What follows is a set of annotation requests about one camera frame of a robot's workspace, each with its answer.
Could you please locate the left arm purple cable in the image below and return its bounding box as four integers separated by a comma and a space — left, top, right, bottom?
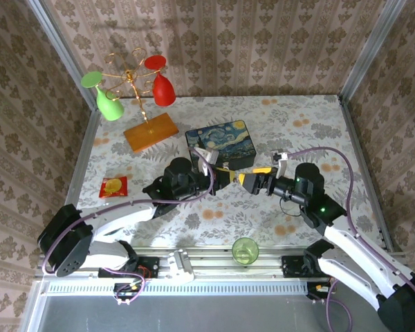
40, 146, 217, 305

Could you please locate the green wine glass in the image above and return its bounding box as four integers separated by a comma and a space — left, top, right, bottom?
80, 71, 125, 122

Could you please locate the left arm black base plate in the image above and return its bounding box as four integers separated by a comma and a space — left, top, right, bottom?
97, 256, 160, 279

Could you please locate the aluminium mounting rail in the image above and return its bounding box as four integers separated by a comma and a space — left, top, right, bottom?
34, 246, 411, 279

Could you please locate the aluminium table side rail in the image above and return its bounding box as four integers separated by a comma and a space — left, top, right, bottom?
62, 109, 103, 208
337, 95, 395, 252

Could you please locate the starry night painted box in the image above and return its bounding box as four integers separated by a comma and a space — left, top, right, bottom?
185, 120, 257, 171

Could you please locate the red wine glass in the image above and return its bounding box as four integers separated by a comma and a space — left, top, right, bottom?
144, 55, 177, 107

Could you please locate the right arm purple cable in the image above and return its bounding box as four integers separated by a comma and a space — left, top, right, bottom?
286, 146, 415, 332

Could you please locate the red snack packet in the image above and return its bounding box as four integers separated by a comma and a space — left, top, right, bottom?
99, 176, 129, 199

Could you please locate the white plastic bracket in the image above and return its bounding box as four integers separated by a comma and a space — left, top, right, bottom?
167, 249, 196, 285

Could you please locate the black connector with wires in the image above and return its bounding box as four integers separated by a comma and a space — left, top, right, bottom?
306, 282, 333, 305
112, 282, 147, 306

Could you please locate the white slotted cable duct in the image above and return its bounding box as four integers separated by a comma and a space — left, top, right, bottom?
44, 280, 311, 296

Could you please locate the green transparent cup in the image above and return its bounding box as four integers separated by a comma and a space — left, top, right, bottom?
231, 237, 260, 266

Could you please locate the gold glass rack wooden base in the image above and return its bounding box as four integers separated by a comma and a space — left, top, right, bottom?
104, 48, 179, 154

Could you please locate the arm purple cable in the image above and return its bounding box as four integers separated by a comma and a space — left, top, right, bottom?
286, 146, 415, 332
40, 146, 217, 305

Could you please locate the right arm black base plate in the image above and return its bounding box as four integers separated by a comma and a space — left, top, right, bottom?
281, 255, 333, 279

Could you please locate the aluminium frame post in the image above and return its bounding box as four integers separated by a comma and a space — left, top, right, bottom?
338, 0, 407, 101
26, 0, 98, 112

